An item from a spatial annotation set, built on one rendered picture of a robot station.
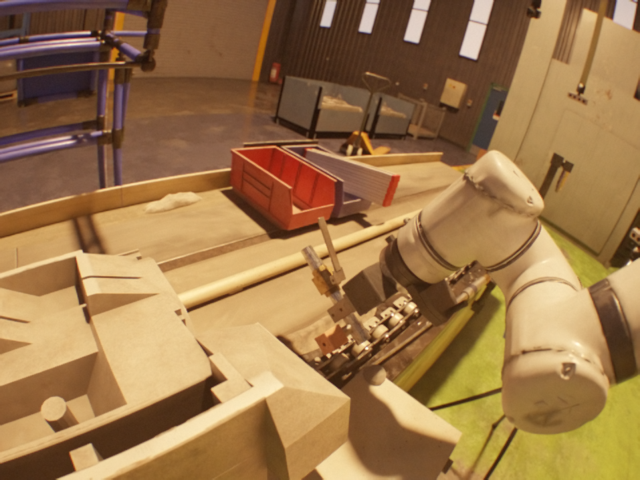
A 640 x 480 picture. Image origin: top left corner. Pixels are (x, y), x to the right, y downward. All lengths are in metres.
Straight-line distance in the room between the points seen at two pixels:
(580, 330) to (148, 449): 0.32
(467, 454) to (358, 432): 1.17
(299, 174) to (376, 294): 0.76
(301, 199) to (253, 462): 0.90
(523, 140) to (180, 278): 5.45
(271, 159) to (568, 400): 1.14
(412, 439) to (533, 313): 0.32
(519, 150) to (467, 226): 5.39
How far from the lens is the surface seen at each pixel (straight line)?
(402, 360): 0.67
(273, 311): 0.69
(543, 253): 0.37
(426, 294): 0.40
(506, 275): 0.37
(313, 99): 5.01
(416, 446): 0.54
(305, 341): 0.66
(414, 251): 0.37
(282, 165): 1.16
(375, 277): 0.41
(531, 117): 5.67
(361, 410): 0.53
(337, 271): 0.51
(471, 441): 1.69
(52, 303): 0.52
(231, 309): 0.68
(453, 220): 0.35
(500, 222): 0.34
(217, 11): 11.58
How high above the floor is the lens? 1.24
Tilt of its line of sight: 31 degrees down
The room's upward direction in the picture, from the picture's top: 15 degrees clockwise
